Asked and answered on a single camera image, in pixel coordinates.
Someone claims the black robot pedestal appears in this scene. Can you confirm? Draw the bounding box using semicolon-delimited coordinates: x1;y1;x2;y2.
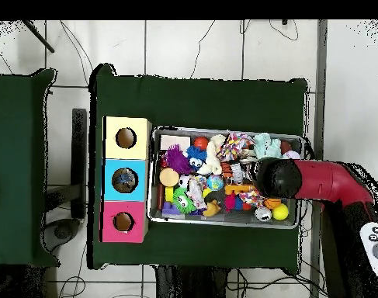
154;265;231;298

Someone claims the dark green table cloth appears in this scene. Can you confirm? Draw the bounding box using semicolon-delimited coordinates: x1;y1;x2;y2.
87;63;309;274

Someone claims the purple spiky ball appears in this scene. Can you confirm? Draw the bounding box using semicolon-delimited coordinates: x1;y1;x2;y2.
164;144;194;176

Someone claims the grey rounded floor base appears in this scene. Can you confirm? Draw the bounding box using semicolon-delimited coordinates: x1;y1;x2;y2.
42;218;81;252

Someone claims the wooden box with three holes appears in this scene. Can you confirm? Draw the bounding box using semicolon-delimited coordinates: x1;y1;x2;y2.
101;116;153;244

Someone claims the smooth orange ball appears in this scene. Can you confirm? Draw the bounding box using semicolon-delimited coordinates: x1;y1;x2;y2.
192;136;210;151

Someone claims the shallow mesh bin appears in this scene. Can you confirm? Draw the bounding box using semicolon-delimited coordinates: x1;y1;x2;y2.
146;125;304;230

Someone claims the white baseball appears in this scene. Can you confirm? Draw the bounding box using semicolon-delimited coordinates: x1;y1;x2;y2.
281;150;302;161

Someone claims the yellow ball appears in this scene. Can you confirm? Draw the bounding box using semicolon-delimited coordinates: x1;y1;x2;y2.
271;203;290;221

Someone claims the blue spiky ball with eyes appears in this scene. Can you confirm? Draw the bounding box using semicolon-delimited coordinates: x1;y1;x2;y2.
185;145;207;171

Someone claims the globe print ball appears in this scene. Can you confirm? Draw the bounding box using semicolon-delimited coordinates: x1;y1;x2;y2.
206;174;224;192

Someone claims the mint green cloth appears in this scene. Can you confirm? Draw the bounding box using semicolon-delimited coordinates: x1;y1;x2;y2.
253;132;283;160

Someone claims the black upright stand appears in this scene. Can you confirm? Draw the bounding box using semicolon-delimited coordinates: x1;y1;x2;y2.
70;108;88;220

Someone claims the green spiky ball with eyes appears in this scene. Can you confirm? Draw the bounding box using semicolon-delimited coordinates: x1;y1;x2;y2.
172;186;197;215

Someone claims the black tripod leg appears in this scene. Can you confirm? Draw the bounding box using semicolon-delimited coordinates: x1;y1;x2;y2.
22;19;56;54

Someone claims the green covered side table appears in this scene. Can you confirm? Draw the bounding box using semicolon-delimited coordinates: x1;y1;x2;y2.
0;68;61;269

